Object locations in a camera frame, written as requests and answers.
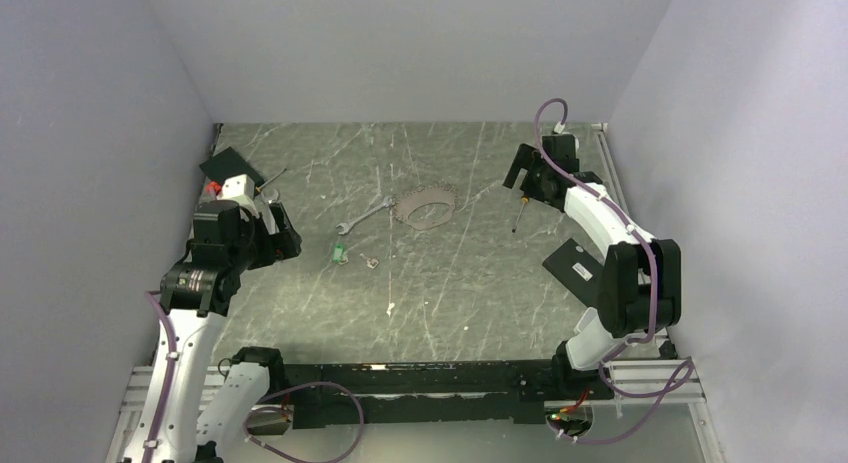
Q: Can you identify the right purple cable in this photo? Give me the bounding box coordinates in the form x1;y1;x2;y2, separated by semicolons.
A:
533;98;696;446

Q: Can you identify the orange black screwdriver right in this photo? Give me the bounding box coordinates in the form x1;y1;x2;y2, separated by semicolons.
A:
511;196;529;234

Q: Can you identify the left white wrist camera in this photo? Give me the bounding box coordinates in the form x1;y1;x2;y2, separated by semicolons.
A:
205;174;256;206

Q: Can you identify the black box left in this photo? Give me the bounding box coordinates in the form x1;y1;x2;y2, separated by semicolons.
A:
199;148;261;183

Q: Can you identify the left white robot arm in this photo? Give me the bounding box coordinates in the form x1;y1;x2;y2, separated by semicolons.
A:
121;199;302;462

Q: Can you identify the black box right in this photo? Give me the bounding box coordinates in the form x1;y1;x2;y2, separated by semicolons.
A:
542;239;603;307

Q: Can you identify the silver wrench left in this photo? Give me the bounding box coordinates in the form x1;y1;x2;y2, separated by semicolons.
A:
260;188;280;204

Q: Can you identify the orange black screwdriver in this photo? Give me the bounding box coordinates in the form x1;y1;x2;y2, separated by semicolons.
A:
511;196;529;234
256;168;287;192

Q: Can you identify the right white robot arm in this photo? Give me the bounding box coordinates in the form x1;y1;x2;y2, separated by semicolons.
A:
504;133;682;398

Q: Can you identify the orange black screwdriver left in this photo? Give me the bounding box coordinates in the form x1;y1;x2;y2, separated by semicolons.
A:
256;168;287;192

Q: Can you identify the green key tag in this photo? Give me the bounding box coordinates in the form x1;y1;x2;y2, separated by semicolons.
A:
331;244;348;265

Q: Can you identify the silver combination wrench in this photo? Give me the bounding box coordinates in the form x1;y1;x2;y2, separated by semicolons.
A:
336;196;393;236

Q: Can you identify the black box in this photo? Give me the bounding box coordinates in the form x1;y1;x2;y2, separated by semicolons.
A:
542;239;603;307
199;148;261;183

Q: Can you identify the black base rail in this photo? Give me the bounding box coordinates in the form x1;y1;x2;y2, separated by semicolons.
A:
260;355;613;429

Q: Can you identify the large metal key ring plate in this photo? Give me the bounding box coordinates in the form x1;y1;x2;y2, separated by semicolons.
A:
391;184;457;231

